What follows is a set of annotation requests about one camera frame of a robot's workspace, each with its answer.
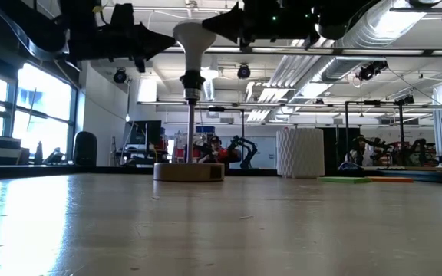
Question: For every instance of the black background rig frame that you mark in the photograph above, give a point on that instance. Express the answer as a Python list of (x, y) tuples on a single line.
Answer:
[(221, 109), (400, 130)]

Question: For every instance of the overhead beam with light strips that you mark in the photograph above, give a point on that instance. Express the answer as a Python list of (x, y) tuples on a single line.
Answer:
[(378, 52)]

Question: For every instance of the black office chair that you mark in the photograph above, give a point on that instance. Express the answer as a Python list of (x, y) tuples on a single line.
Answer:
[(85, 149)]

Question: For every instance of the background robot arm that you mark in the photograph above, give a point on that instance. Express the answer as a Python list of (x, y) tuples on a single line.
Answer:
[(420, 147), (249, 145)]

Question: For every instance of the large window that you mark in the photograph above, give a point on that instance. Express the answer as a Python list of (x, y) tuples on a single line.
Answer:
[(44, 96)]

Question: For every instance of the black aluminium table frame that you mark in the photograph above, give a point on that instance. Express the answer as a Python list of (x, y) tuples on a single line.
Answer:
[(90, 171)]

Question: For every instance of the person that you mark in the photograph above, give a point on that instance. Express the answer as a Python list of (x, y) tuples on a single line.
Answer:
[(355, 155), (221, 155)]

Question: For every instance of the green sticky note pad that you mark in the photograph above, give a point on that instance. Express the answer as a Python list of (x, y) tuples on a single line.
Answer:
[(344, 179)]

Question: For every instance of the silver ribbed ceiling duct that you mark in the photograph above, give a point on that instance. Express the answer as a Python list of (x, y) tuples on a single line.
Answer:
[(355, 43)]

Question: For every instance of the white textured cup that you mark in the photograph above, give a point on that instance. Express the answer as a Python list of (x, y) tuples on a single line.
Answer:
[(299, 153)]

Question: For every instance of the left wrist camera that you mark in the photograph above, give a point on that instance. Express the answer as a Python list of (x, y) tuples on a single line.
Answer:
[(122, 15)]

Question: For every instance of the black ceiling spotlight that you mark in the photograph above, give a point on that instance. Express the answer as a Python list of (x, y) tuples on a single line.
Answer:
[(244, 72), (120, 76)]

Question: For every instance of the black desk phone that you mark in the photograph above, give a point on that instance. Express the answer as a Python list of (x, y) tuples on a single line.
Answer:
[(56, 158)]

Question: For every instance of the white reflector lightbulb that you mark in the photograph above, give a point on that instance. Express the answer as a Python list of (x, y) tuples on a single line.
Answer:
[(194, 38)]

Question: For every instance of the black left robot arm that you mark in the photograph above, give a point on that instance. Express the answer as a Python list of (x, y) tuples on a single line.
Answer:
[(86, 34)]

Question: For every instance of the black overhead camera cluster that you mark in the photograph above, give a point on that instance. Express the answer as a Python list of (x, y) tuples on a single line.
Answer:
[(370, 69)]

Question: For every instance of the orange sticky note pad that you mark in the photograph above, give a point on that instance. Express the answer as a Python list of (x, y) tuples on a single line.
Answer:
[(391, 179)]

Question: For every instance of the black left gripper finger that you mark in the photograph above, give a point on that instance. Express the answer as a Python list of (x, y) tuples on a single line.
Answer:
[(152, 49), (154, 36)]

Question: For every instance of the dark bottle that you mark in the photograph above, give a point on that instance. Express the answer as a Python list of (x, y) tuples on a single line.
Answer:
[(38, 155)]

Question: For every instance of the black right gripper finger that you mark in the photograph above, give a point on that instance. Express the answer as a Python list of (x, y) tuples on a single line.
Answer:
[(230, 17), (234, 31)]

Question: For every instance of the wooden base lamp black socket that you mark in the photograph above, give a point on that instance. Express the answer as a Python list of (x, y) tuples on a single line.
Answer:
[(188, 172)]

